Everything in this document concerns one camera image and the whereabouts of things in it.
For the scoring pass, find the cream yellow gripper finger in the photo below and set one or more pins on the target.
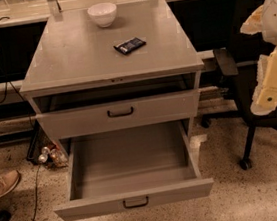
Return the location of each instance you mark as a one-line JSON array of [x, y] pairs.
[[264, 99]]

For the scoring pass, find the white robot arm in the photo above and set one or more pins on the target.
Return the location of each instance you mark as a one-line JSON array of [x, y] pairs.
[[264, 20]]

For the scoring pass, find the dark blue rxbar wrapper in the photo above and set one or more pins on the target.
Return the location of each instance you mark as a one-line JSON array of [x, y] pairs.
[[129, 46]]

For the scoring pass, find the tan shoe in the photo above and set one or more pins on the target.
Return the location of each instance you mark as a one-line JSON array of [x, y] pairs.
[[8, 181]]

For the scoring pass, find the clear plastic bottles pile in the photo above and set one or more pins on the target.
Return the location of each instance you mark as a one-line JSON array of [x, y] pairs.
[[52, 157]]

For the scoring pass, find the white ceramic bowl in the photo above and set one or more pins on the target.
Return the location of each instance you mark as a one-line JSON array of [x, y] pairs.
[[103, 14]]

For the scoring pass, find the grey drawer cabinet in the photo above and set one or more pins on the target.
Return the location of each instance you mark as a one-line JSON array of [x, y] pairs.
[[75, 64]]

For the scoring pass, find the open grey bottom drawer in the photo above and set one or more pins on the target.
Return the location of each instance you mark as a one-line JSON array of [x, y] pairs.
[[132, 168]]

